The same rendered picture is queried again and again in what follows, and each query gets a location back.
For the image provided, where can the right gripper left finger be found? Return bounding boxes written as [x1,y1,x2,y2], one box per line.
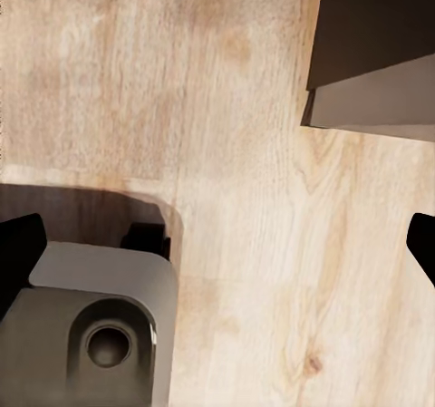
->
[0,213,48,323]

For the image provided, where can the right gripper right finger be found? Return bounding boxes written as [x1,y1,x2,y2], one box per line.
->
[406,212,435,286]

